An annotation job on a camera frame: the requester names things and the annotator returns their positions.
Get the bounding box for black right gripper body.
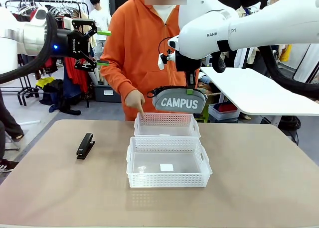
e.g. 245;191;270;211
175;50;200;74

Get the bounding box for black metal clothes rack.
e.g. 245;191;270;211
4;0;90;107

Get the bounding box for yellow cloth on floor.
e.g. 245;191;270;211
35;76;56;88

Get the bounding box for bystander dark trouser leg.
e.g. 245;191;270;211
0;88;25;142

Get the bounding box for bystander in white shirt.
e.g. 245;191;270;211
89;0;112;64

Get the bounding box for person's right hand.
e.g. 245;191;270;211
124;89;147;120

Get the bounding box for large white perforated plastic basket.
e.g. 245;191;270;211
126;136;213;188

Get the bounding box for yellow hanging garment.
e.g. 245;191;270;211
278;45;293;62

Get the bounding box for person's right forearm orange sleeve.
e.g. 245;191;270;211
99;52;134;100

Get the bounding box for grey CAMPUS zipper pouch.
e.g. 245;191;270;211
147;85;209;114

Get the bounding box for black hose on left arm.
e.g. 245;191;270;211
0;12;58;85

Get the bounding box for person in orange hoodie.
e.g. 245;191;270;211
99;0;208;121

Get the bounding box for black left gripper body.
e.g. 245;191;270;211
51;28;88;60

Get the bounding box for black and white sneaker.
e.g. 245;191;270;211
0;159;18;173

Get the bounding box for white storage bin with red contents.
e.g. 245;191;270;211
208;101;241;121

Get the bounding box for red dress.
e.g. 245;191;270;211
63;56;90;94

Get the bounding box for black stapler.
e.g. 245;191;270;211
76;132;96;160

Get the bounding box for rolled paper tubes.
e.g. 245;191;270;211
87;69;106;86

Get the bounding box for grey plastic crate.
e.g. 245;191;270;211
93;84;122;104

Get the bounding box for white background table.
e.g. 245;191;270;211
200;66;319;116

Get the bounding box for black clothing pile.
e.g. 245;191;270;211
39;78;82;115

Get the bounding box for white leaning panel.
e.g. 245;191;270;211
292;43;319;82

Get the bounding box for small white perforated plastic basket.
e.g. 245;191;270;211
134;112;201;138

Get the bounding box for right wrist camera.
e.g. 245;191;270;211
158;52;175;70

